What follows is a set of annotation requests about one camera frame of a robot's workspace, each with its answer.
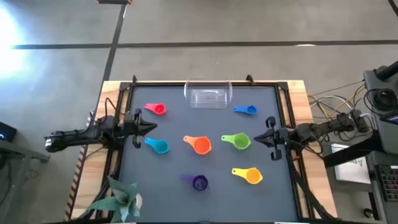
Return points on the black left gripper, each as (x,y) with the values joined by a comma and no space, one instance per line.
(136,129)

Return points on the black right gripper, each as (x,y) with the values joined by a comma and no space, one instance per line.
(278,137)

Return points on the red measuring cup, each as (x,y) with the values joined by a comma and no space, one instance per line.
(159,109)

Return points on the teal measuring cup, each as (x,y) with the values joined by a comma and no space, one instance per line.
(160,146)

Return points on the green measuring cup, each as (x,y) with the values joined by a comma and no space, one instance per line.
(242,141)

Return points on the blue measuring cup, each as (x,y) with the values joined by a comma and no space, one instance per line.
(250,109)

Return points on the yellow measuring cup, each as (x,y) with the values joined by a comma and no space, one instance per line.
(253,175)

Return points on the orange measuring cup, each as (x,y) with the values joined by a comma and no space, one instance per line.
(202,145)

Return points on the clear plastic basket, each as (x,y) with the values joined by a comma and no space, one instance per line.
(208,96)

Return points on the purple measuring cup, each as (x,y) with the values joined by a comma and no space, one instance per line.
(200,183)

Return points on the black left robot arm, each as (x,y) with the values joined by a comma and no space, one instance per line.
(77,137)

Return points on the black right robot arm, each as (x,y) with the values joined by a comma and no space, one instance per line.
(326,126)

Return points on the dark grey table mat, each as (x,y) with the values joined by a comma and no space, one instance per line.
(205,165)

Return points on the white plant pot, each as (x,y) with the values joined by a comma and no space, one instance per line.
(139,200)

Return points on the green artificial plant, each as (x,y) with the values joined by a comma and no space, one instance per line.
(122,199)

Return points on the yellow black striped tape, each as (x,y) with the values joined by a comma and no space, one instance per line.
(77,174)

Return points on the black diagonal support beam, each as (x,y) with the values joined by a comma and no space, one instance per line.
(351,152)

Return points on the white paper sheet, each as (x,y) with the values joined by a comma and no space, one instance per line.
(351,168)

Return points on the black power strip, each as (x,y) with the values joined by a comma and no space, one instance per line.
(359,119)

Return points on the grey computer desk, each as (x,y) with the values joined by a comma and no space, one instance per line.
(351,196)

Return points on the grey equipment stand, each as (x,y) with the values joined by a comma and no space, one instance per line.
(387,137)

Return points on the black computer mouse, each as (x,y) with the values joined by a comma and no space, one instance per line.
(368,213)

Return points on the grey side desk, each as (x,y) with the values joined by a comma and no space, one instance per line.
(18,152)

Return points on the black computer keyboard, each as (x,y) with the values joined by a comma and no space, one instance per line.
(388,183)

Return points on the black electronic device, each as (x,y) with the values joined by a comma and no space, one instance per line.
(7,132)

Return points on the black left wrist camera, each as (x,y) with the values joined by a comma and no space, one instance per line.
(129,119)

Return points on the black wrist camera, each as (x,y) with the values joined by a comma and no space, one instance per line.
(285,135)
(129,119)

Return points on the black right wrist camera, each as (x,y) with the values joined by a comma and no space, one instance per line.
(285,135)

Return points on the black aluminium table frame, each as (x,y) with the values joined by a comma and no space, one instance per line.
(205,84)

